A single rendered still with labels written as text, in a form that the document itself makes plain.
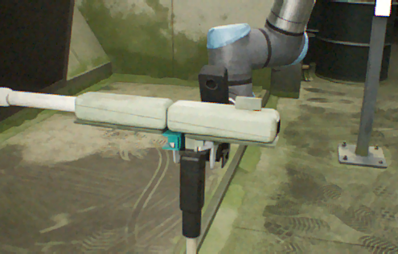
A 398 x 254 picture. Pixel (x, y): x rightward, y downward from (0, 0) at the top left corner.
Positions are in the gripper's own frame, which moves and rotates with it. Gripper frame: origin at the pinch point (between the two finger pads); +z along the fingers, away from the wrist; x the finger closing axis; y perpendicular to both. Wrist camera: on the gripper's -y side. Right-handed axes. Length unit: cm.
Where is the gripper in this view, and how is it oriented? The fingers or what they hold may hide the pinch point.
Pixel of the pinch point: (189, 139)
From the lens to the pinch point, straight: 58.2
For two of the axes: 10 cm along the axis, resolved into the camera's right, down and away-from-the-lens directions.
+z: -2.8, 2.5, -9.3
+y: -0.5, 9.6, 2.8
